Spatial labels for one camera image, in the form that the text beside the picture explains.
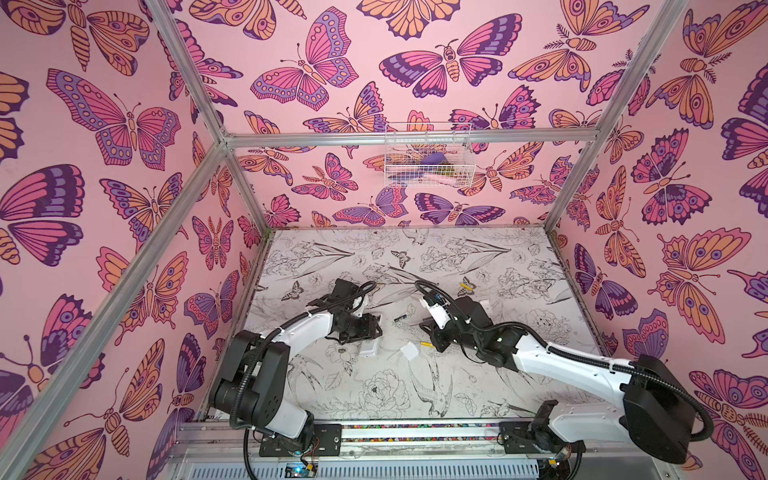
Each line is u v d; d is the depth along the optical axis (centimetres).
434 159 95
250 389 44
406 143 95
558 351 51
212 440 76
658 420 41
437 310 71
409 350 90
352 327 77
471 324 60
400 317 95
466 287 103
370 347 83
